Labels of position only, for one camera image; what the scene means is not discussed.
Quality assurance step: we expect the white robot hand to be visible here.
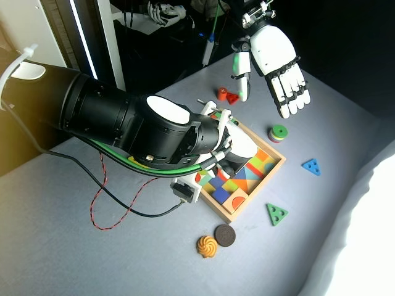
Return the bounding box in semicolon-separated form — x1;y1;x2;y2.
215;128;259;181
231;24;312;120

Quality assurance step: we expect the yellow cube block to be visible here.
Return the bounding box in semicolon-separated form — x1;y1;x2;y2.
222;178;241;192

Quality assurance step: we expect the dark blue cube block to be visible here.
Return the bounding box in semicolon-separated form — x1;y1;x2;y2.
211;186;233;205

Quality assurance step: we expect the wooden block with orange semicircle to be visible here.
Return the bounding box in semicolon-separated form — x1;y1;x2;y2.
226;189;250;216

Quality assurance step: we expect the spare white robot hand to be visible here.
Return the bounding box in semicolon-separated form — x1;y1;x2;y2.
147;0;188;28

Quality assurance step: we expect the stack of coloured rings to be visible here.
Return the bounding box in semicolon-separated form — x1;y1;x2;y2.
267;123;289;145

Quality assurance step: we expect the wooden puzzle tray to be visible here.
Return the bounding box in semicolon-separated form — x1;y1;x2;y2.
197;114;287;224

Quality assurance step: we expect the white adapter box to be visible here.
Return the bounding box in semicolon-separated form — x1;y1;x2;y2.
201;39;220;67

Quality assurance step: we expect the blue triangle with holes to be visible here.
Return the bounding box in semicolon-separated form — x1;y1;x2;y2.
301;158;322;177

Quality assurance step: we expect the green triangle with holes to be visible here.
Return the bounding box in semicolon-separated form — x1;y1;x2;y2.
265;202;289;227

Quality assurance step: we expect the dark chocolate toy cookie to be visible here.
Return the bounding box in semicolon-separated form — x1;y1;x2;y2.
214;224;237;248

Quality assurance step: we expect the orange swirl toy cookie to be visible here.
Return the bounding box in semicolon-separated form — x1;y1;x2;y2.
196;235;220;260

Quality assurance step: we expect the white backdrop sheet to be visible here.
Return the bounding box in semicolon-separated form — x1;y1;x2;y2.
297;147;395;296

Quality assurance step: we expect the white column with light strip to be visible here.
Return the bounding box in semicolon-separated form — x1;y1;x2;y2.
39;0;126;91

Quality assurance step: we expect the grey table cloth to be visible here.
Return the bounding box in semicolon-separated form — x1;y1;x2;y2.
0;54;395;296

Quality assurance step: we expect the white tube with zip tie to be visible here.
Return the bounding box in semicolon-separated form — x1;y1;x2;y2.
0;43;40;109

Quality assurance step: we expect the white panel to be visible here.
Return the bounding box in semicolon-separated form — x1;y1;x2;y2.
0;0;67;69

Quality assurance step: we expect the thin green cable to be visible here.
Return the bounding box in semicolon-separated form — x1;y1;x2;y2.
210;0;224;43

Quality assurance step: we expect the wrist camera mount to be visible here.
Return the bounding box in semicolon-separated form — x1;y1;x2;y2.
170;176;202;205

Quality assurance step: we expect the black cable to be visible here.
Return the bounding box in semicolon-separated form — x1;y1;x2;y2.
0;100;186;218

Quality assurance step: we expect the red and black twisted wire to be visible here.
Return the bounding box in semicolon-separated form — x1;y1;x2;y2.
89;150;162;231

